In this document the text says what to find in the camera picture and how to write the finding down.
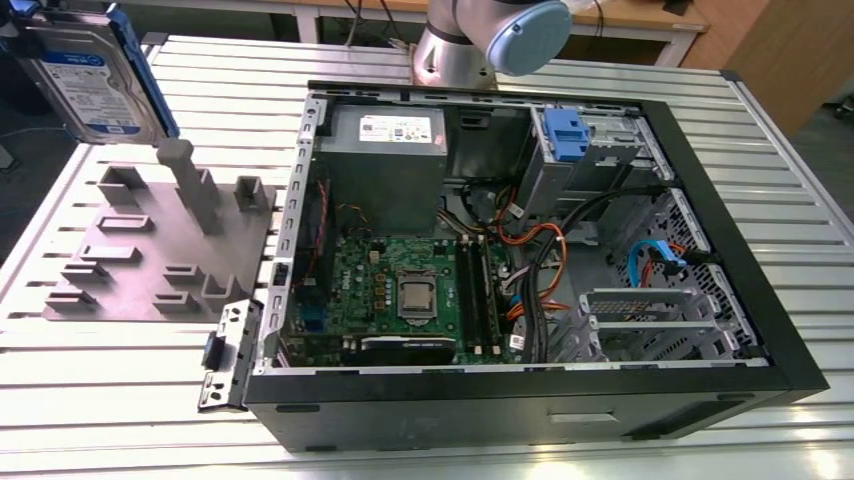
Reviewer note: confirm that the hard disk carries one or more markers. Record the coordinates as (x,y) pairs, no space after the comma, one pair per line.
(86,85)

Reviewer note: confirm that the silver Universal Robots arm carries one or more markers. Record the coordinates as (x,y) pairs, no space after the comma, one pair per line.
(453,60)

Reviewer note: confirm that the metal disk bay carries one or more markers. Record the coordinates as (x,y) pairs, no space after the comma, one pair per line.
(649,325)

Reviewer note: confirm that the silver CPU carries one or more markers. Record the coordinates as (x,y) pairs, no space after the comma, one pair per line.
(416,297)

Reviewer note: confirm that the grey power supply unit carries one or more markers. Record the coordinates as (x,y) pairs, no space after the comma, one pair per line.
(380,190)

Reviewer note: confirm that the RAM stick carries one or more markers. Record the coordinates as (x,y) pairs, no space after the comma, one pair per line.
(488,295)

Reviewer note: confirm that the green motherboard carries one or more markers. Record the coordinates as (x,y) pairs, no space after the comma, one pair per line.
(360,300)

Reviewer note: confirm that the CPU socket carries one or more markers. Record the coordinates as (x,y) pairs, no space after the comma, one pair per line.
(420,321)

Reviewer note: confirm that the black graphics card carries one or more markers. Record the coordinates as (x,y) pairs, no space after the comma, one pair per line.
(400,350)

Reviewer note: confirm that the metal optical drive cage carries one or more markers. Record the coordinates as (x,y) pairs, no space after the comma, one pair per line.
(600,175)

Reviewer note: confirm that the blue plastic drive latch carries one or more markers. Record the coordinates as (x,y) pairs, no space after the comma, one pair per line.
(567,130)

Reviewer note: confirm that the black open PC case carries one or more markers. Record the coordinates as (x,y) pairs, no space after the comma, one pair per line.
(467,415)

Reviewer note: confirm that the grey parts rack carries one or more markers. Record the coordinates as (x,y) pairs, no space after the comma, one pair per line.
(153,260)

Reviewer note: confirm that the brown wooden cabinet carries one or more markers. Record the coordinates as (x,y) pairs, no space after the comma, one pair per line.
(787,50)

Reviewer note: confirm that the metal expansion slot bracket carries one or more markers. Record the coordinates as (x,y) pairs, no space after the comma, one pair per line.
(233,320)

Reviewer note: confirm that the white frame wooden desk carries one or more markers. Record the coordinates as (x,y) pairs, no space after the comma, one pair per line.
(660,17)

